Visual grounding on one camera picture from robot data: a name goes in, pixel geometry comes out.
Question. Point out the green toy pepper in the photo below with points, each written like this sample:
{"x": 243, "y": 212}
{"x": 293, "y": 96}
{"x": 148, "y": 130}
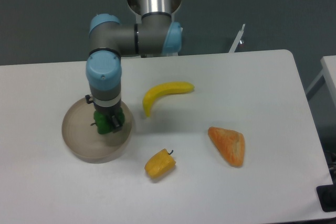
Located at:
{"x": 102, "y": 122}

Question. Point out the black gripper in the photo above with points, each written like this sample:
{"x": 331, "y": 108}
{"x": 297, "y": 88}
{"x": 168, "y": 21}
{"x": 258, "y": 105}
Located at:
{"x": 109, "y": 108}

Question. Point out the yellow toy pepper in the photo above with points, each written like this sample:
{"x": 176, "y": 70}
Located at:
{"x": 160, "y": 163}

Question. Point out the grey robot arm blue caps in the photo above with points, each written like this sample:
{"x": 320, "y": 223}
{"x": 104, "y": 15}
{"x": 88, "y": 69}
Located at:
{"x": 109, "y": 41}

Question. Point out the black clamp at table edge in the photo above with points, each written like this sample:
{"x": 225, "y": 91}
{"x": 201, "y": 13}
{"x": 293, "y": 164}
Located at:
{"x": 326, "y": 195}

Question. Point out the white side table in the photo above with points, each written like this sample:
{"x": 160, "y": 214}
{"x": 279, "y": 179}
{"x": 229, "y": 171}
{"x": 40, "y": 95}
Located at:
{"x": 325, "y": 76}

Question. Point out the round beige plate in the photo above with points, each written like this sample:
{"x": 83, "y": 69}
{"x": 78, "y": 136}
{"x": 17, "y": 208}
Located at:
{"x": 83, "y": 139}

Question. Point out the yellow toy banana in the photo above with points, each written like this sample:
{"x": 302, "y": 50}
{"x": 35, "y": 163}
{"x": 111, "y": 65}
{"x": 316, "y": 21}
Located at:
{"x": 164, "y": 89}

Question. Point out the orange toy pumpkin slice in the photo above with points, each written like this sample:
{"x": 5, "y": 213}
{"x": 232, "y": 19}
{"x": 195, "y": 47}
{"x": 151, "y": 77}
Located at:
{"x": 230, "y": 144}

